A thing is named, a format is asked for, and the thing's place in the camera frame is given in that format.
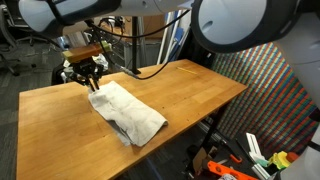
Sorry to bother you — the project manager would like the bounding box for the white leaning pole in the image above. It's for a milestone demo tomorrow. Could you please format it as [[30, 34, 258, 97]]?
[[156, 11, 180, 65]]

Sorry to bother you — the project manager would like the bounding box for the grey drawer workbench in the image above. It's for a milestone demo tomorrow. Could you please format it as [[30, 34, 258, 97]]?
[[109, 32, 161, 73]]

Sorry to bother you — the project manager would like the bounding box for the orange black bar clamp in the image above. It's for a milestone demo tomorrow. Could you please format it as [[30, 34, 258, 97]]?
[[218, 138, 244, 165]]

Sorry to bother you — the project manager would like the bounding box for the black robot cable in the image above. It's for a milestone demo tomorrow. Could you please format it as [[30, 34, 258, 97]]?
[[84, 9, 196, 81]]

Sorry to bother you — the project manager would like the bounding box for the white rounded robot base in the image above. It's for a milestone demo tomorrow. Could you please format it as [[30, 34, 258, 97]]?
[[279, 146, 320, 180]]

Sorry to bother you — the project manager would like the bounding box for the silver aluminium rail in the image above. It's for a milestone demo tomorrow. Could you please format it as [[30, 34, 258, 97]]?
[[251, 162, 272, 180]]

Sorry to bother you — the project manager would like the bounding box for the yellow green plastic part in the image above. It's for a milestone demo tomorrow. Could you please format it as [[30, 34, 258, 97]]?
[[269, 151, 291, 170]]

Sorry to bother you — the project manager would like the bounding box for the white frayed cotton towel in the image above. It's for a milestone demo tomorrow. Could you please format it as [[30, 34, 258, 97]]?
[[87, 80, 169, 148]]

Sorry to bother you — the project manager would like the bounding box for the red round cap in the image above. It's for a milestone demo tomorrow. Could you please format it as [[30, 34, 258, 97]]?
[[285, 151, 300, 164]]

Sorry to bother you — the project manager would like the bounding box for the orange spirit level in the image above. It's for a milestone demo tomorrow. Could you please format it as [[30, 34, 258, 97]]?
[[206, 160, 260, 180]]

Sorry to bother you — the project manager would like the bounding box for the white plastic bracket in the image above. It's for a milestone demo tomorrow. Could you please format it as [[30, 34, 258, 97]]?
[[245, 132, 268, 163]]

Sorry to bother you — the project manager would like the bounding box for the brown cardboard piece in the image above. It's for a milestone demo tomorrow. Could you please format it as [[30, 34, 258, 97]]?
[[192, 146, 215, 175]]

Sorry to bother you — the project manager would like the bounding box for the black low chair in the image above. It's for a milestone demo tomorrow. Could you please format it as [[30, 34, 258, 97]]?
[[50, 62, 75, 87]]

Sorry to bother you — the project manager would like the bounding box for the large cardboard box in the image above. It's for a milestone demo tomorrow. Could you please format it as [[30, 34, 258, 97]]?
[[142, 14, 167, 39]]

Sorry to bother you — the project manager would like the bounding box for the black camera stand pole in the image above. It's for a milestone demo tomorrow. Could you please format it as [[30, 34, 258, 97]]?
[[130, 15, 143, 76]]

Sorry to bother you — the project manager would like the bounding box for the yellow pencil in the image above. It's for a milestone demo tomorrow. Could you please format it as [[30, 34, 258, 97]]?
[[176, 66, 199, 76]]

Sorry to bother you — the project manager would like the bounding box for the wooden green camera mount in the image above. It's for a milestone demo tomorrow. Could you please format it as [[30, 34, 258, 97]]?
[[62, 40, 113, 64]]

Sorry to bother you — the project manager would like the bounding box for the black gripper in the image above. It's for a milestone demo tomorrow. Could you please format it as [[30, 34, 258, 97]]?
[[69, 57, 104, 93]]

